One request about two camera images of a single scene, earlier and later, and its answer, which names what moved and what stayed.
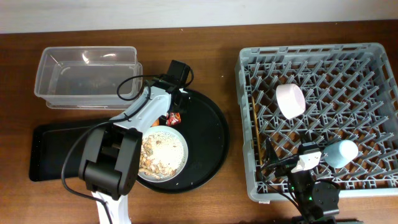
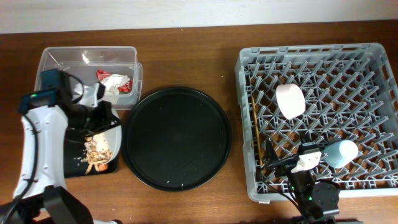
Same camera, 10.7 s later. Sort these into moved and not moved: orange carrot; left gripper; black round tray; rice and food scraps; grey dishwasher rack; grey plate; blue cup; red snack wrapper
Moved: rice and food scraps; left gripper; grey plate; orange carrot; red snack wrapper
Not moved: blue cup; grey dishwasher rack; black round tray
